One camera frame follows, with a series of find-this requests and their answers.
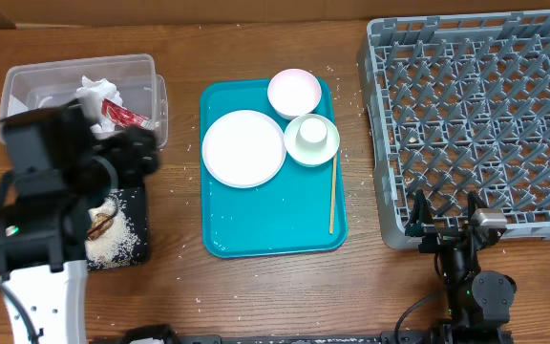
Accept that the teal serving tray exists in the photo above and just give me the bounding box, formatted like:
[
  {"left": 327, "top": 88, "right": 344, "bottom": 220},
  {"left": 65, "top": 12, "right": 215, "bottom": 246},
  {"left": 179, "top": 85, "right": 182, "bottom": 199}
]
[{"left": 200, "top": 78, "right": 349, "bottom": 259}]

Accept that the pink white bowl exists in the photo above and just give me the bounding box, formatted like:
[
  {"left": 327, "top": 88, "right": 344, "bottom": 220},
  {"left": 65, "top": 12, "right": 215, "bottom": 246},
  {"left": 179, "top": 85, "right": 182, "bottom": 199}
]
[{"left": 267, "top": 69, "right": 322, "bottom": 120}]

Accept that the grey dishwasher rack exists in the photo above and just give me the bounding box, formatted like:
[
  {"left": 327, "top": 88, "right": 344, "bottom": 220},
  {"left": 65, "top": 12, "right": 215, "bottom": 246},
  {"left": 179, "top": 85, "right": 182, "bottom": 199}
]
[{"left": 357, "top": 10, "right": 550, "bottom": 249}]

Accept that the red snack wrapper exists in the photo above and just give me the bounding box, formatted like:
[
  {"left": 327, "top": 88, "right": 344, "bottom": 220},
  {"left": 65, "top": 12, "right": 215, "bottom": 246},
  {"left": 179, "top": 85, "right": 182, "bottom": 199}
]
[{"left": 101, "top": 99, "right": 153, "bottom": 130}]

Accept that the black plastic tray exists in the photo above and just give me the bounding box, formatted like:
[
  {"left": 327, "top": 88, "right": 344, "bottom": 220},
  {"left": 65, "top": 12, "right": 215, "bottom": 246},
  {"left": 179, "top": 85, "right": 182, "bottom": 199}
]
[{"left": 111, "top": 186, "right": 149, "bottom": 268}]

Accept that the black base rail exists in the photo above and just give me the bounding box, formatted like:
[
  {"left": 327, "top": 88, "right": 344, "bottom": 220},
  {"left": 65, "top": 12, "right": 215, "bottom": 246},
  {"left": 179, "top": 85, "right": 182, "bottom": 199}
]
[{"left": 89, "top": 331, "right": 515, "bottom": 344}]

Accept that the large white plate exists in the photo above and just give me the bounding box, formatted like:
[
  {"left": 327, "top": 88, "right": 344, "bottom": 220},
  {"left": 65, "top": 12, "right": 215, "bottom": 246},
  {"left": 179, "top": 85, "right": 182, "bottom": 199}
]
[{"left": 201, "top": 110, "right": 286, "bottom": 188}]

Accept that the brown fried food stick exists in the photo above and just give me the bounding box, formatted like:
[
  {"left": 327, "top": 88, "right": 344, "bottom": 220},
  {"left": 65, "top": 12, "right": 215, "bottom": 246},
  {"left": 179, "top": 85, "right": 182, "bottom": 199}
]
[{"left": 87, "top": 205, "right": 118, "bottom": 241}]

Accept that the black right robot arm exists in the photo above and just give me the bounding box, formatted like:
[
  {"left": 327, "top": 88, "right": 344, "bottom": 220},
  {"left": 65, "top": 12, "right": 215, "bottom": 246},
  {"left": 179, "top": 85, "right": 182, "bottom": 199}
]
[{"left": 393, "top": 190, "right": 517, "bottom": 344}]

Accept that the white cup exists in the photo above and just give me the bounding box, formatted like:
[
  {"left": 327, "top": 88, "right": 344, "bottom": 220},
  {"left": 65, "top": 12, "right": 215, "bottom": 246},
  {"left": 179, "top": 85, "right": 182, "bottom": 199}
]
[{"left": 298, "top": 118, "right": 328, "bottom": 145}]

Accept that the white napkin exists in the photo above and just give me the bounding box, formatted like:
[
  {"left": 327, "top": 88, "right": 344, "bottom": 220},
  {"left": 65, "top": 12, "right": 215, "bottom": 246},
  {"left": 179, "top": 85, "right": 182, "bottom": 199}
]
[{"left": 75, "top": 75, "right": 123, "bottom": 134}]

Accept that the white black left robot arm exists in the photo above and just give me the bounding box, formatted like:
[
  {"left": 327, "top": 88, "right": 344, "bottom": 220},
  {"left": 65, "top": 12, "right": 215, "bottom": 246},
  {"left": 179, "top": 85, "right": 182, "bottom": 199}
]
[{"left": 0, "top": 124, "right": 159, "bottom": 343}]

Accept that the clear plastic bin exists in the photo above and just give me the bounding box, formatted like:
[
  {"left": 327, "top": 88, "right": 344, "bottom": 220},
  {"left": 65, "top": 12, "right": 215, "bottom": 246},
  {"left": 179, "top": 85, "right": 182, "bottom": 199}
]
[{"left": 0, "top": 54, "right": 168, "bottom": 148}]

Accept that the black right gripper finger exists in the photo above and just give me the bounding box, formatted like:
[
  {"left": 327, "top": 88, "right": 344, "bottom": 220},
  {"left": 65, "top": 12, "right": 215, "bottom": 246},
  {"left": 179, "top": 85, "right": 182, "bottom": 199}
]
[
  {"left": 467, "top": 191, "right": 485, "bottom": 226},
  {"left": 405, "top": 189, "right": 434, "bottom": 237}
]

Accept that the wooden chopstick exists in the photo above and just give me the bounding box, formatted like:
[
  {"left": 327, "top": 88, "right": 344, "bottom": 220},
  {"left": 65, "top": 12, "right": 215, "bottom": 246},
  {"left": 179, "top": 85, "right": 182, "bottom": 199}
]
[{"left": 328, "top": 153, "right": 338, "bottom": 235}]

